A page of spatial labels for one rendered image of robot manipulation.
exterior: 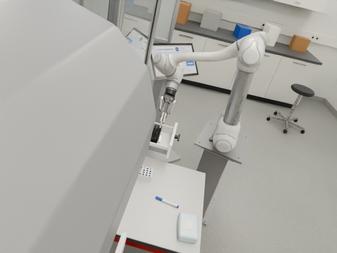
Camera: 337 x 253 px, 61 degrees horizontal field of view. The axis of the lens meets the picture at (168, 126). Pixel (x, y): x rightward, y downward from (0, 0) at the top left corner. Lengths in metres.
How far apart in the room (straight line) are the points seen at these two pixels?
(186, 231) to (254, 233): 1.38
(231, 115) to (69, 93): 1.45
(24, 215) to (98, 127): 0.21
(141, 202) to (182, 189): 0.28
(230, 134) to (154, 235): 0.82
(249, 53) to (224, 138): 0.57
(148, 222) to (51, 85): 1.14
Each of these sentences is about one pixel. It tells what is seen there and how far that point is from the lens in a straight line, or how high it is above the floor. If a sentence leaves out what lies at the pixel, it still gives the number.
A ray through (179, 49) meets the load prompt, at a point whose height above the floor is 1.15.
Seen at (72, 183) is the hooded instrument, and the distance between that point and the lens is 0.44.
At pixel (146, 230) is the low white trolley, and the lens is 1.51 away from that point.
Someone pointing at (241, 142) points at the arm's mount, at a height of 0.79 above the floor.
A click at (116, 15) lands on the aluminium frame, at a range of 1.19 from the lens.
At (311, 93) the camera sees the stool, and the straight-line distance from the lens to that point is 4.58.
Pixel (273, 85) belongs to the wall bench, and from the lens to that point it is 5.15.
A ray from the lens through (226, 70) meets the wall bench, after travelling 4.87.
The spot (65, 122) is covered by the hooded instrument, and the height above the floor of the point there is 1.69.
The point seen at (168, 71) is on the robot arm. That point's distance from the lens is 1.93.
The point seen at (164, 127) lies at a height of 0.88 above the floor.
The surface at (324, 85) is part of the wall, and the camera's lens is 6.29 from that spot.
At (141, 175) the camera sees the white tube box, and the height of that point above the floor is 0.80.
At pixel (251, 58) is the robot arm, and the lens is 1.66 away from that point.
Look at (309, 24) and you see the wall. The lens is 5.75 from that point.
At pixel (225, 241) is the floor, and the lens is 2.63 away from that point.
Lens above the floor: 1.96
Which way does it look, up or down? 32 degrees down
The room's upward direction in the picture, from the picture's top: 15 degrees clockwise
